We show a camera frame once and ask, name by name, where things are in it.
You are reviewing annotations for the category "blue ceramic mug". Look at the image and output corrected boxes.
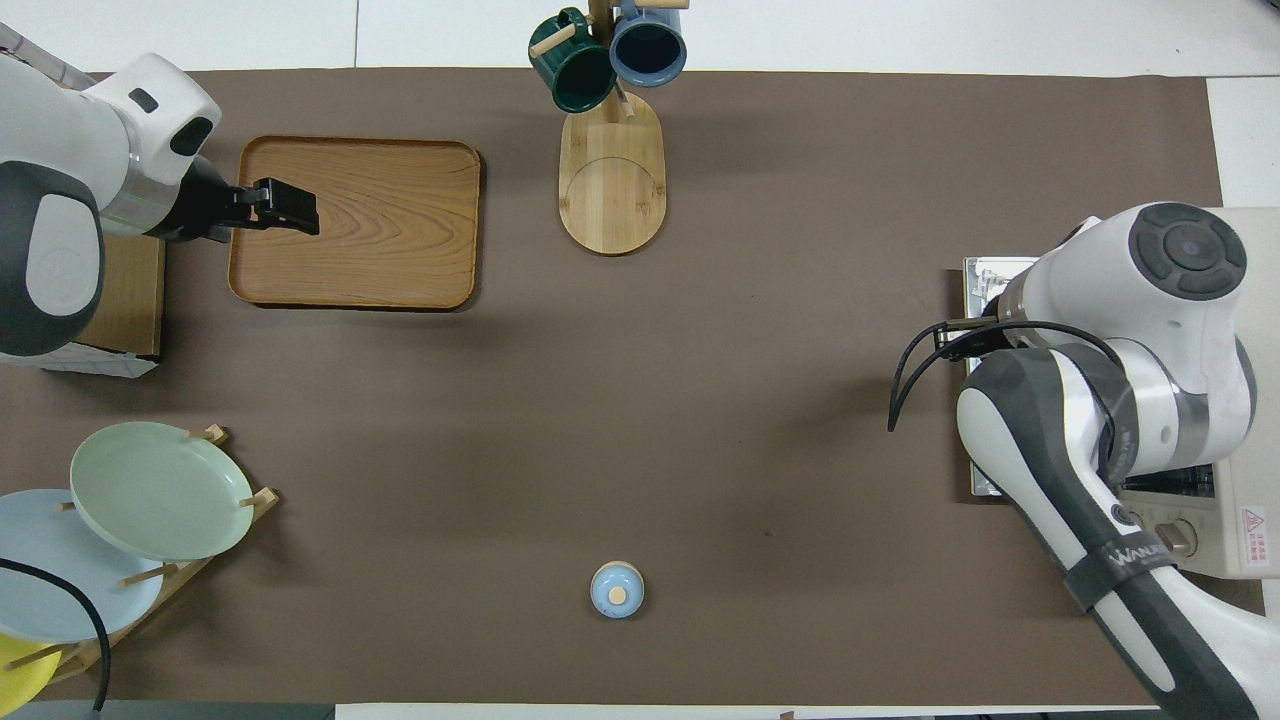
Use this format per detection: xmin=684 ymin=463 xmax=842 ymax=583
xmin=609 ymin=2 xmax=689 ymax=88

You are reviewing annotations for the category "small blue lid wooden knob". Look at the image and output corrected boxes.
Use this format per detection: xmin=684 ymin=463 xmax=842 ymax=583
xmin=590 ymin=561 xmax=646 ymax=620

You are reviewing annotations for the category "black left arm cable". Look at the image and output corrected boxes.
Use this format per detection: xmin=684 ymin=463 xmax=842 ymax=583
xmin=0 ymin=558 xmax=111 ymax=713

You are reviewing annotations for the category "wooden mug tree stand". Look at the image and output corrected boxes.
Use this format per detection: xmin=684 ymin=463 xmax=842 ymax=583
xmin=530 ymin=0 xmax=691 ymax=257

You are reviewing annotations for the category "brown table mat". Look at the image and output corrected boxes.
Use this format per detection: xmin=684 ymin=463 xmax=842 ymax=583
xmin=0 ymin=68 xmax=1266 ymax=706

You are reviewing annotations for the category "cream toaster oven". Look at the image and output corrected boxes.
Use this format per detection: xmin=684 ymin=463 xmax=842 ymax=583
xmin=963 ymin=205 xmax=1280 ymax=581

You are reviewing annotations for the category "wooden serving tray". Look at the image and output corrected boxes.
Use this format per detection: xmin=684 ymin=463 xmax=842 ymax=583
xmin=228 ymin=136 xmax=483 ymax=311

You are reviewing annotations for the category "glass oven door with handle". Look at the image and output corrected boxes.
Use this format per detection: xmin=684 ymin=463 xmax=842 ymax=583
xmin=963 ymin=256 xmax=1046 ymax=501

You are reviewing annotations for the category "wooden shelf box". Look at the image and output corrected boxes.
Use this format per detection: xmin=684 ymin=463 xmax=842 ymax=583
xmin=60 ymin=235 xmax=166 ymax=361

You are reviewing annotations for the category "dark green ceramic mug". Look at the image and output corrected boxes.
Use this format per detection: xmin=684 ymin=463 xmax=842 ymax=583
xmin=528 ymin=8 xmax=618 ymax=114

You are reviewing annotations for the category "wooden plate rack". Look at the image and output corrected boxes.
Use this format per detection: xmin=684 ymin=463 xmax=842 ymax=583
xmin=0 ymin=425 xmax=279 ymax=686

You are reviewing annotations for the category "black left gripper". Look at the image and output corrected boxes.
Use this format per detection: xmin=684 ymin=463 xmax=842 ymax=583
xmin=160 ymin=155 xmax=321 ymax=244

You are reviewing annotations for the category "blue racked plate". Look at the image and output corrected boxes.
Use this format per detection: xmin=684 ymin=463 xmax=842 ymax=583
xmin=0 ymin=489 xmax=166 ymax=644

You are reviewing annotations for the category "yellow plate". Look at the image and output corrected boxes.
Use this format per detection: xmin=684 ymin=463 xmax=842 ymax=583
xmin=0 ymin=632 xmax=63 ymax=706

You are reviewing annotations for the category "pale green plate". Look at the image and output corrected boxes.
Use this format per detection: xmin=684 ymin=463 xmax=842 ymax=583
xmin=70 ymin=421 xmax=255 ymax=562

